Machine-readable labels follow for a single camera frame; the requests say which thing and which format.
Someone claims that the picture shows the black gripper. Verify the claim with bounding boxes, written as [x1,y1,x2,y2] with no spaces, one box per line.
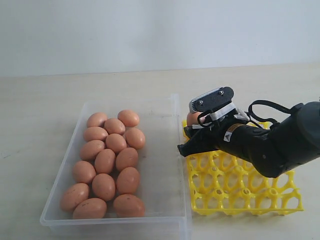
[177,115,272,173]

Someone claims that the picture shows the brown egg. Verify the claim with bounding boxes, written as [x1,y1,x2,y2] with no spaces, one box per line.
[79,140,105,161]
[113,194,145,218]
[186,112,201,126]
[72,198,107,220]
[104,118,126,135]
[86,112,108,128]
[117,109,140,128]
[116,167,140,195]
[115,147,139,172]
[124,128,146,150]
[72,160,96,184]
[94,148,116,174]
[91,173,116,202]
[83,126,109,142]
[59,183,90,212]
[105,133,127,154]

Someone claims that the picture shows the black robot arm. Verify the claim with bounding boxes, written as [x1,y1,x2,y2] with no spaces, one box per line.
[177,100,320,178]

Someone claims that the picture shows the clear plastic bin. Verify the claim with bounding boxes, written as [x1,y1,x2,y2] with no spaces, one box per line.
[40,94,192,240]

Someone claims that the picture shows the yellow plastic egg tray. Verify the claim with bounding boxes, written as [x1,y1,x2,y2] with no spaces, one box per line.
[181,119,305,217]

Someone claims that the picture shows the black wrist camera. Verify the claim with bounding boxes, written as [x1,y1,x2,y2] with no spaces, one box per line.
[189,86,236,121]

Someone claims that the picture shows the black cable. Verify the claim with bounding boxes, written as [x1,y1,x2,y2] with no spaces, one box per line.
[247,99,292,127]

